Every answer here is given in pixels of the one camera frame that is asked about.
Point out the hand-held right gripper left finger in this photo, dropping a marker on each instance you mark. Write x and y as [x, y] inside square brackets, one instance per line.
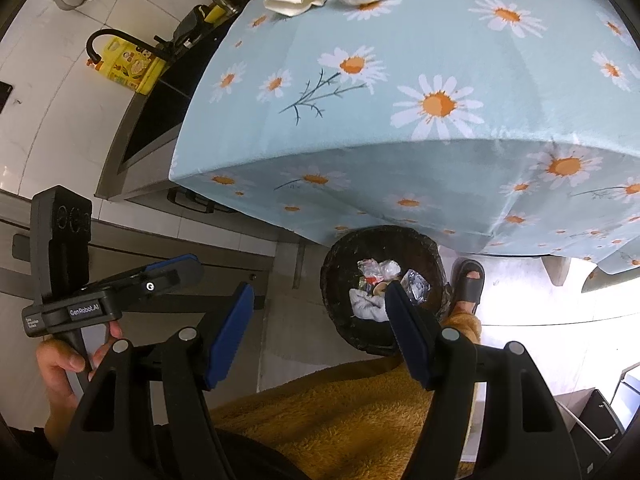
[230, 335]

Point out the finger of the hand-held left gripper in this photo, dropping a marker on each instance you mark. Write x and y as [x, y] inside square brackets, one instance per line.
[165, 275]

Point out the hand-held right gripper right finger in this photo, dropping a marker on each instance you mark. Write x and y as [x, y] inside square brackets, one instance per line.
[405, 330]

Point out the white tissue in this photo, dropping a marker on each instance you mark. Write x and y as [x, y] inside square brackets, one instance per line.
[370, 308]

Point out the black-lined waste bin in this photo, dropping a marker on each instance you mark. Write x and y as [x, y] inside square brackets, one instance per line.
[350, 255]

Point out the person's left forearm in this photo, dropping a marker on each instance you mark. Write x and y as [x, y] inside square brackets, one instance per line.
[62, 425]

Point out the person's left hand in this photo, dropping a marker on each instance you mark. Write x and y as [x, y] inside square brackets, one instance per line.
[60, 367]

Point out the person's foot in black slipper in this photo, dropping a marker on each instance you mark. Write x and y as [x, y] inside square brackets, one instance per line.
[467, 280]

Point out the blue daisy tablecloth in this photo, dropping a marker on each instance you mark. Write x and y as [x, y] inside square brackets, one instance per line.
[400, 175]

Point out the black kitchen sink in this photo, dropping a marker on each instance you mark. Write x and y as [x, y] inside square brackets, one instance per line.
[150, 115]

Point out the yellow detergent bottle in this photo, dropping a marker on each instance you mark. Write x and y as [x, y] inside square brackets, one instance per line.
[132, 69]

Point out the black box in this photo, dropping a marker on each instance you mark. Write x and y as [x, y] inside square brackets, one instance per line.
[597, 412]

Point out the black curved faucet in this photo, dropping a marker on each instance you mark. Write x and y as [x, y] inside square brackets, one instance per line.
[125, 35]

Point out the soap pump dispenser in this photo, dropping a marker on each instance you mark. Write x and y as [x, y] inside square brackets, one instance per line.
[222, 5]

